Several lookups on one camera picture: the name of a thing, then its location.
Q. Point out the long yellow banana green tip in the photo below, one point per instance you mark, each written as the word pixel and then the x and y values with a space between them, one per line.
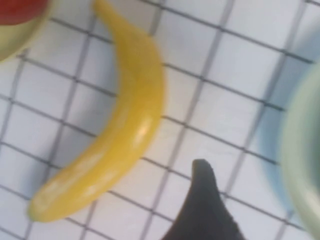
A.
pixel 135 112

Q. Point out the red apple with stem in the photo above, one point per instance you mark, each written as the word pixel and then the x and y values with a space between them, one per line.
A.
pixel 20 10

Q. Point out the yellow round plate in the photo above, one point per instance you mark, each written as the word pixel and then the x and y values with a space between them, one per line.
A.
pixel 15 37

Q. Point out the white grid-pattern tablecloth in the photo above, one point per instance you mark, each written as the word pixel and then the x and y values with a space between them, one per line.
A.
pixel 225 87

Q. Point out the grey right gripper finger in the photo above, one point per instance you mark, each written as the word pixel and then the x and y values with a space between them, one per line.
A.
pixel 202 212

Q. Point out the light blue round plate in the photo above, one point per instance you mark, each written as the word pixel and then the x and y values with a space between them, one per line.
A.
pixel 300 125

